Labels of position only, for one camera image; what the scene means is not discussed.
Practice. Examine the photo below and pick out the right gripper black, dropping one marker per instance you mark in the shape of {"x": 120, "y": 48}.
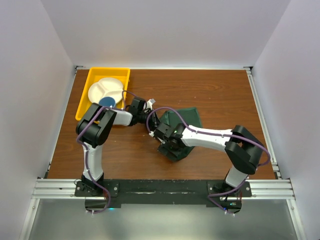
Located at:
{"x": 164, "y": 149}

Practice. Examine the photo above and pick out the yellow plastic bin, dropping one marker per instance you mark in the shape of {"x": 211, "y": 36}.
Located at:
{"x": 94, "y": 75}

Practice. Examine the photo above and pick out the dark green cloth napkin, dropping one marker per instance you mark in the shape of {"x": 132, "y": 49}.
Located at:
{"x": 190, "y": 116}

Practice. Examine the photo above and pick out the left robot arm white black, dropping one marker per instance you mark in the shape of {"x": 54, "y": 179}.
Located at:
{"x": 93, "y": 131}

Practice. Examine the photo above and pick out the blue plastic cup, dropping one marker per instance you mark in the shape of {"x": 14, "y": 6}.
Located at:
{"x": 107, "y": 101}

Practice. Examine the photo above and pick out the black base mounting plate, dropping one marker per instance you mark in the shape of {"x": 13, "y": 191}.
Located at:
{"x": 208, "y": 192}

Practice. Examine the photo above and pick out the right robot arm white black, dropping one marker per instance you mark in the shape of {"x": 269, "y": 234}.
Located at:
{"x": 243, "y": 149}

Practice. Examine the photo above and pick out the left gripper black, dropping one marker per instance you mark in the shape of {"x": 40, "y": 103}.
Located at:
{"x": 153, "y": 121}

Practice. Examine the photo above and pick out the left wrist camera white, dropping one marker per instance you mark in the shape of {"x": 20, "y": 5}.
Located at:
{"x": 149, "y": 104}

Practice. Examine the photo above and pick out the aluminium table frame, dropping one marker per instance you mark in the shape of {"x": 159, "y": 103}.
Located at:
{"x": 224, "y": 98}

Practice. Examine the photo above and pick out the white divided plate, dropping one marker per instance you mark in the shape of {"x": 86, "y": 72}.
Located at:
{"x": 106, "y": 87}

